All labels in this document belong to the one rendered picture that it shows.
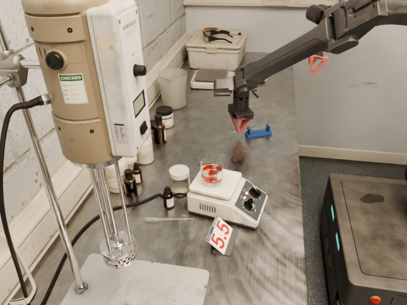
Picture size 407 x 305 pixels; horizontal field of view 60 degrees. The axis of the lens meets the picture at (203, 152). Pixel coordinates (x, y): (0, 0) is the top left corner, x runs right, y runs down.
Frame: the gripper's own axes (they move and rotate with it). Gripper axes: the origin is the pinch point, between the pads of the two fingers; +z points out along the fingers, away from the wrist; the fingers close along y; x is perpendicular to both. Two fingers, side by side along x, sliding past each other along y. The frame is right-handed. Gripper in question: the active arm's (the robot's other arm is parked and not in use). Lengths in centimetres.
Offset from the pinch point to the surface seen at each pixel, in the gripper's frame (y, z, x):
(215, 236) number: 48, 0, -25
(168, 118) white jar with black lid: -15.5, -1.6, -24.3
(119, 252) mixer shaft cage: 60, -14, -48
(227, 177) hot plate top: 33.2, -5.7, -16.8
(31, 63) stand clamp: 55, -49, -54
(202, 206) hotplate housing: 38.0, -1.3, -25.5
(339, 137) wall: -71, 61, 104
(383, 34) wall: -65, -10, 115
